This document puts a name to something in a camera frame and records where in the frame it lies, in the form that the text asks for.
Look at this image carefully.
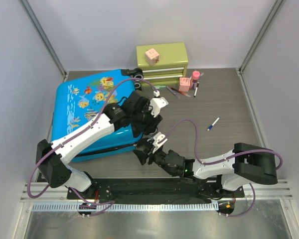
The aluminium rail frame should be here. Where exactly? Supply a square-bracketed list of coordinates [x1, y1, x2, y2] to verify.
[20, 180, 293, 215]

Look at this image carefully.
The white blue marker pen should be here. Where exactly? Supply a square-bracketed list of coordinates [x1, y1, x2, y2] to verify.
[207, 117, 220, 131]

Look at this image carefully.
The blue fish-print suitcase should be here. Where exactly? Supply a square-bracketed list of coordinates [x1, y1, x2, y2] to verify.
[51, 69, 143, 163]

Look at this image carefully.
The pink silver pen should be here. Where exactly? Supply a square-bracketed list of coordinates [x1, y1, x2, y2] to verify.
[166, 86, 180, 99]

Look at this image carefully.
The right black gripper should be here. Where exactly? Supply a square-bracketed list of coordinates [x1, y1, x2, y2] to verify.
[134, 140, 176, 177]

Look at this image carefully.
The pink capped bottle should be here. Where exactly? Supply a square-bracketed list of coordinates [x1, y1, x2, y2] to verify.
[190, 71, 200, 90]

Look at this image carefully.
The mint green small tool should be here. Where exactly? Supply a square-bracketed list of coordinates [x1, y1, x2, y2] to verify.
[153, 85, 166, 91]

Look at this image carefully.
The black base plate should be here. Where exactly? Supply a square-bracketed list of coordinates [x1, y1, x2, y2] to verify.
[66, 178, 245, 216]

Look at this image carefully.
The green drawer cabinet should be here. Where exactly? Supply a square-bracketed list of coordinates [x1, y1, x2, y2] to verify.
[136, 42, 188, 85]

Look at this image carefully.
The black white marker pen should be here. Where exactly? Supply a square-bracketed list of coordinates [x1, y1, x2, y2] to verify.
[193, 82, 199, 98]

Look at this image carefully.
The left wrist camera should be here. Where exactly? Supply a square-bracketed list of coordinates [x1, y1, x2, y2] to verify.
[150, 97, 168, 118]

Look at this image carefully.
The pink cube on table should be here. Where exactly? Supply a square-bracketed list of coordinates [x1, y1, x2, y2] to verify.
[178, 77, 191, 92]

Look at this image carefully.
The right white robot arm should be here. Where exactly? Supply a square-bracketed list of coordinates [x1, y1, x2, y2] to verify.
[133, 139, 281, 197]

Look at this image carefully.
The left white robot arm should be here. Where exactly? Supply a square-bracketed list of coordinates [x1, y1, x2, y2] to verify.
[36, 91, 168, 199]

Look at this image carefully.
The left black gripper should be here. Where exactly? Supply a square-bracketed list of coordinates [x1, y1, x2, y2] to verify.
[131, 102, 161, 134]

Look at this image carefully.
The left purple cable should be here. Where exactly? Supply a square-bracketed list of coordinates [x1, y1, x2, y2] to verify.
[26, 77, 161, 216]

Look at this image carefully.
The pink cube on cabinet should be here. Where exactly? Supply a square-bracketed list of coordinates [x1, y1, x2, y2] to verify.
[145, 48, 159, 66]

